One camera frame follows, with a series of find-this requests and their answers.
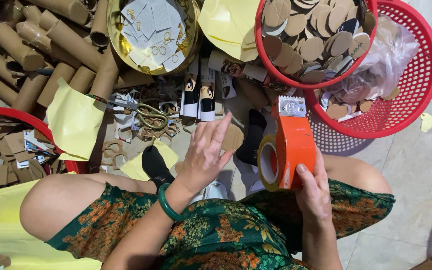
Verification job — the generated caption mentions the person's left hand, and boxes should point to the person's left hand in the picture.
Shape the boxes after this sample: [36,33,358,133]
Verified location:
[175,112,236,196]

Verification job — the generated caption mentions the person's right hand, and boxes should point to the person's right hand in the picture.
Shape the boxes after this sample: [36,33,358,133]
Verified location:
[295,144,334,226]

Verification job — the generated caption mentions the orange tape dispenser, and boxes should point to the orange tape dispenser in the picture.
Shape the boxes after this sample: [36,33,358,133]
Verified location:
[257,95,317,193]

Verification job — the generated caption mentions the white plastic stool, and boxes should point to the white plastic stool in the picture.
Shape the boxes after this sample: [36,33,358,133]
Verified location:
[190,181,229,205]

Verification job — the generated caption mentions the black sock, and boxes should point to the black sock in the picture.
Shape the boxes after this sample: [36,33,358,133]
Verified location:
[235,108,268,167]
[141,145,176,189]

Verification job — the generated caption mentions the person's right leg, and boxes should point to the person's right leg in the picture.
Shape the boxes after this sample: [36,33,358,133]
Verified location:
[322,154,394,196]

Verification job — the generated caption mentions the person's leg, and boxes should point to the person's leg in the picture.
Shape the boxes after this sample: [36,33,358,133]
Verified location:
[19,173,157,243]
[322,154,394,196]

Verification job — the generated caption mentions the green jade bangle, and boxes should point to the green jade bangle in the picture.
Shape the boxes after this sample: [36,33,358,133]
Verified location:
[158,183,187,223]

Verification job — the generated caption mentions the white tube with eye print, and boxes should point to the white tube with eye print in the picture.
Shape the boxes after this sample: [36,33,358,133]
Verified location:
[199,80,217,122]
[180,72,201,118]

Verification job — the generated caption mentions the clear packing tape roll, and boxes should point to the clear packing tape roll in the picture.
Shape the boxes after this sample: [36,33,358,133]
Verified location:
[257,135,281,193]

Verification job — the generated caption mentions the small yellow paper sheet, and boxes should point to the small yellow paper sheet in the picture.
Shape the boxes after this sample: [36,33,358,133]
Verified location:
[120,139,179,182]

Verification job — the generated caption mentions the green floral dress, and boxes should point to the green floral dress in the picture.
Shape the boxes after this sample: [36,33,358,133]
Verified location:
[45,178,396,270]

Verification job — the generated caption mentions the pile of cardboard discs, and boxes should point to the pile of cardboard discs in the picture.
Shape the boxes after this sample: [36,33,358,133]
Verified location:
[262,0,377,84]
[313,86,401,121]

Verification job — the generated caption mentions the printed cardboard tube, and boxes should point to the printed cardboard tube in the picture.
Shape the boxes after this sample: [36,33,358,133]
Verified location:
[208,50,270,84]

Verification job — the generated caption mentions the small red plastic basket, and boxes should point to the small red plastic basket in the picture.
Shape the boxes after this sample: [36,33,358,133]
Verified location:
[254,0,379,90]

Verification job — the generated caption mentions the scattered gold rings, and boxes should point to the scattered gold rings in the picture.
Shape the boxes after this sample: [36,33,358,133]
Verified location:
[126,8,187,74]

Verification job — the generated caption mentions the large yellow paper sheet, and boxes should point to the large yellow paper sheet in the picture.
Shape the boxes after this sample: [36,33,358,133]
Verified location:
[46,77,107,162]

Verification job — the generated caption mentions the tiny yellow paper scrap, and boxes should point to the tiny yellow paper scrap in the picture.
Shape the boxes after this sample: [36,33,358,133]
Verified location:
[420,113,432,133]

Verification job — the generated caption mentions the large red plastic basket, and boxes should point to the large red plastic basket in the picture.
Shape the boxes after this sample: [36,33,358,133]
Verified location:
[304,0,432,155]

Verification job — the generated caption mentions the stack of round yellow sheets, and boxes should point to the stack of round yellow sheets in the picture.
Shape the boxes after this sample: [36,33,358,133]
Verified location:
[197,0,262,63]

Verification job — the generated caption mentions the pile of white paper cards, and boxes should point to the pile of white paper cards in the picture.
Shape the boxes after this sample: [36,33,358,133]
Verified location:
[120,0,187,74]

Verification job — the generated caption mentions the person's left leg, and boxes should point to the person's left leg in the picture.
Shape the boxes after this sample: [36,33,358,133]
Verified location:
[19,173,157,243]

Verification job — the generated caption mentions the golden round metal tray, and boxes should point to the golden round metal tray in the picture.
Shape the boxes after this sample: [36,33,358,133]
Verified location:
[106,0,202,76]

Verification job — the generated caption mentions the clear plastic bag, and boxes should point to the clear plastic bag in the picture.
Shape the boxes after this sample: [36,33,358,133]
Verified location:
[328,14,420,105]

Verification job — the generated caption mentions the red basket of cardboard offcuts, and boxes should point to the red basket of cardboard offcuts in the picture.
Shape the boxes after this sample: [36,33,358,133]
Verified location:
[0,107,88,196]

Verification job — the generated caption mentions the heap of brown cardboard tubes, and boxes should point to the heap of brown cardboard tubes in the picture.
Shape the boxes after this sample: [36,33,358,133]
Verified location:
[0,0,124,114]

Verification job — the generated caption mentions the stack of yellow paper sheets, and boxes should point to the stack of yellow paper sheets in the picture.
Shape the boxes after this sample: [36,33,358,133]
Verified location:
[0,172,103,270]

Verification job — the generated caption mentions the gold handled scissors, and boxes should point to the gold handled scissors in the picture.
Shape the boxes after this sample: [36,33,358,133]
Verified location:
[86,94,170,131]

